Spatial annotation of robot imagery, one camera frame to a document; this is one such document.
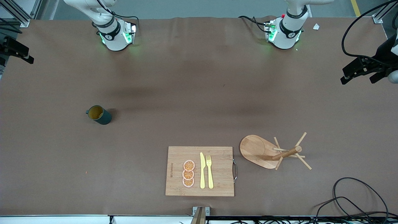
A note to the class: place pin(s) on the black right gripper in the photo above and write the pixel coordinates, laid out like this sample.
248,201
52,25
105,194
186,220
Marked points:
6,44

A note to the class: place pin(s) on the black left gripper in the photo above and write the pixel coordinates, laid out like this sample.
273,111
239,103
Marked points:
381,58

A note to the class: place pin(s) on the teal cup yellow inside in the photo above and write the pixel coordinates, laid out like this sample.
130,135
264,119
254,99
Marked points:
104,117

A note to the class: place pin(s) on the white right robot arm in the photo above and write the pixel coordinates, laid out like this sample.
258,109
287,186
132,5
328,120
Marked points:
113,37

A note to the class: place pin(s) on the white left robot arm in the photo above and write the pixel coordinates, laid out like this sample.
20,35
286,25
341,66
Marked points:
286,34

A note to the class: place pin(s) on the wooden mug rack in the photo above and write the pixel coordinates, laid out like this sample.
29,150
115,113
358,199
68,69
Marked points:
255,149

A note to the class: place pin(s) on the white paper scrap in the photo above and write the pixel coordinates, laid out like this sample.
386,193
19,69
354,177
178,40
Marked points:
316,26

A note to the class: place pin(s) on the brown table cover sheet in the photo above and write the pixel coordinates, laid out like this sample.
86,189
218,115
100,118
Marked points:
155,93

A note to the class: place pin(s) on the yellow plastic fork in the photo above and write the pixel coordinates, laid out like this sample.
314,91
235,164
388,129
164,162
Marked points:
210,177

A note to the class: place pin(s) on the yellow plastic knife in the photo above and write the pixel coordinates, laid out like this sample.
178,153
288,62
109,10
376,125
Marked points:
202,174

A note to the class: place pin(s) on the orange slice toy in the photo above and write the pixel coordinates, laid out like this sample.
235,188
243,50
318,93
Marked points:
188,174
188,183
189,165

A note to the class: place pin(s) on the aluminium frame post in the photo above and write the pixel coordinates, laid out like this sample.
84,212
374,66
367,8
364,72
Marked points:
377,20
25,23

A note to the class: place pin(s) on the white table edge rail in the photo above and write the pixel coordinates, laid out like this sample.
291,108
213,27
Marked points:
62,220

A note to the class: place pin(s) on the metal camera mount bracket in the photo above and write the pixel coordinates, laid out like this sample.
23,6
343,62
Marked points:
200,217

